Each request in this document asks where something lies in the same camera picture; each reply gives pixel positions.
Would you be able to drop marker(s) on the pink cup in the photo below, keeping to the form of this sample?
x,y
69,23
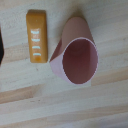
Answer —
x,y
79,50

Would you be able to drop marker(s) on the orange rectangular block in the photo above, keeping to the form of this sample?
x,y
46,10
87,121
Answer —
x,y
37,36

